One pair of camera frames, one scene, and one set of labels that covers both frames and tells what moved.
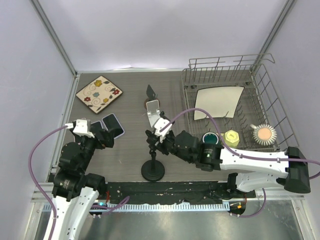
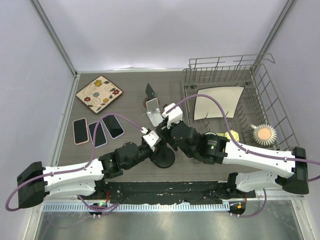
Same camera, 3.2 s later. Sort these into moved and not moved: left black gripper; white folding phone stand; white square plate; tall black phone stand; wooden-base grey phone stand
Moved: tall black phone stand; left black gripper
Not moved: white square plate; wooden-base grey phone stand; white folding phone stand
